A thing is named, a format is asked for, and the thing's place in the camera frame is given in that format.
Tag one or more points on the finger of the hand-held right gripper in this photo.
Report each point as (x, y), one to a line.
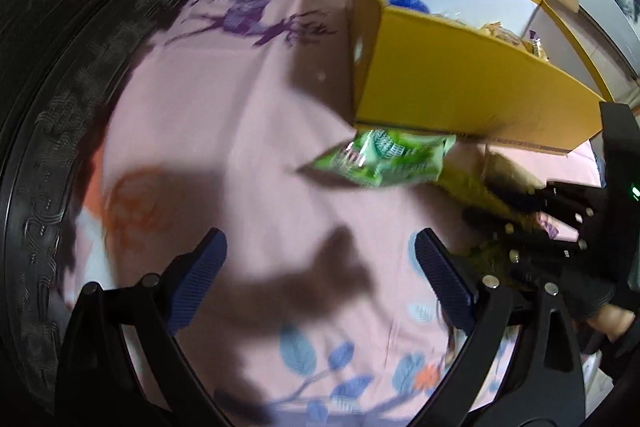
(525, 247)
(550, 204)

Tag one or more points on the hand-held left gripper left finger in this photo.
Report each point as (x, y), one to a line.
(200, 267)

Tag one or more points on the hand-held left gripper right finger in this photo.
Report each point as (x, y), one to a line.
(445, 277)

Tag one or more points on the olive yellow snack packet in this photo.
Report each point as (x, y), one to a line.
(475, 192)

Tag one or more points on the green snack packet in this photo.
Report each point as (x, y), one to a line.
(380, 157)

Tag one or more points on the yellow cardboard box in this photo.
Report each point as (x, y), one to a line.
(450, 82)

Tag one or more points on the pile of assorted snack packets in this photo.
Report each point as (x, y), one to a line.
(500, 36)

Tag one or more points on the person's right hand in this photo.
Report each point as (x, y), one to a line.
(607, 319)

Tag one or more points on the pink floral cloth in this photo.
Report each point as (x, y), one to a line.
(225, 132)

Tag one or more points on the blue snack packet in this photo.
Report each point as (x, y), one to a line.
(407, 2)

